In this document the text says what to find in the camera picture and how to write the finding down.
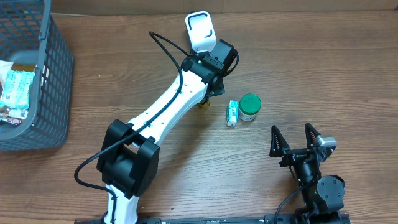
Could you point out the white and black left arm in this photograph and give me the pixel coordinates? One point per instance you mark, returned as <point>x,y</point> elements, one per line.
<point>130,152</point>

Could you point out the small teal tissue pack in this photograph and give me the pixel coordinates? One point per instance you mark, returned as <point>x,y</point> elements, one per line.
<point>232,113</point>

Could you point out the green lid jar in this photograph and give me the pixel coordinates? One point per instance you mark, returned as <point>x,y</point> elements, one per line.
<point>249,106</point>

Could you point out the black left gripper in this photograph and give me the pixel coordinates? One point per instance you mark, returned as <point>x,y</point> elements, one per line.
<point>216,89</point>

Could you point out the brown snack bag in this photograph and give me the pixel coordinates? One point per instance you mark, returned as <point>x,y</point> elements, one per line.
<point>13,116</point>

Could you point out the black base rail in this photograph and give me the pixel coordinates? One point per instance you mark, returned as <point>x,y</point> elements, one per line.
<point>217,221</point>

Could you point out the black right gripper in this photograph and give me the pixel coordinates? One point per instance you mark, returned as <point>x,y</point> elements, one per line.
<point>280,149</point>

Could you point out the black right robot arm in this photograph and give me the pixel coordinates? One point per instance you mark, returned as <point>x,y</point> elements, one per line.
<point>322,195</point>

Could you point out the teal wet wipes pack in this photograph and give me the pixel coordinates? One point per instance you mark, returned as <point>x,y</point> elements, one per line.
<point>16,92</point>

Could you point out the white barcode scanner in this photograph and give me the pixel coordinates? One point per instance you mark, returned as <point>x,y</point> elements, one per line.
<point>200,30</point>

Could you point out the grey plastic mesh basket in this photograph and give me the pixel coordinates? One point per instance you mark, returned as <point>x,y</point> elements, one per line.
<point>29,35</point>

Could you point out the yellow liquid bottle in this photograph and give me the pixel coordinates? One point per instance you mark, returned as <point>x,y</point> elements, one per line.
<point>204,104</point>

